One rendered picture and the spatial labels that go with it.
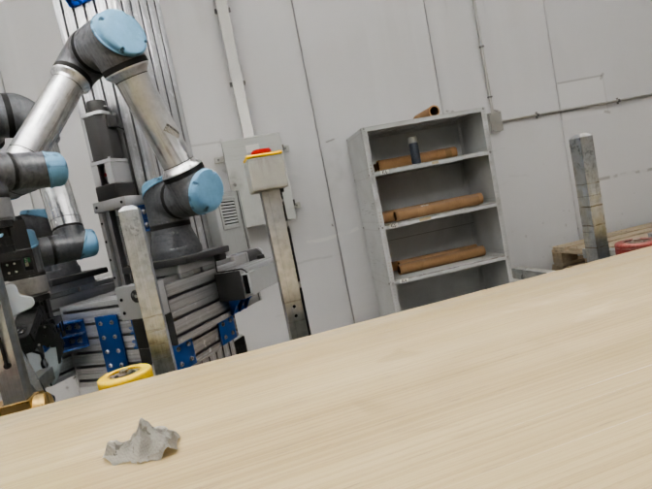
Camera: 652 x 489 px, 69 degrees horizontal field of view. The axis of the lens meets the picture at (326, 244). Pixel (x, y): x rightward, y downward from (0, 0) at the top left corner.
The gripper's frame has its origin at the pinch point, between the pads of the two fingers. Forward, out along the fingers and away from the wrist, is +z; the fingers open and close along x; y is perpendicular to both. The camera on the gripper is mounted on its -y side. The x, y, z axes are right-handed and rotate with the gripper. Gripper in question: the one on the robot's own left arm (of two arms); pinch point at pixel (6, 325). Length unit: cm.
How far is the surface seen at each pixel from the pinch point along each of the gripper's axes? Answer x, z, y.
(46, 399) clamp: -13.4, 13.1, 3.2
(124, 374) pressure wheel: -32.7, 8.5, 13.9
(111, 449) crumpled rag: -61, 8, 7
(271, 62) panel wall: 188, -117, 185
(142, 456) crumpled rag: -65, 8, 9
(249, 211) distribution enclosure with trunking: 181, -15, 141
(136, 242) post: -21.2, -11.0, 22.5
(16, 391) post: -12.9, 10.1, -0.7
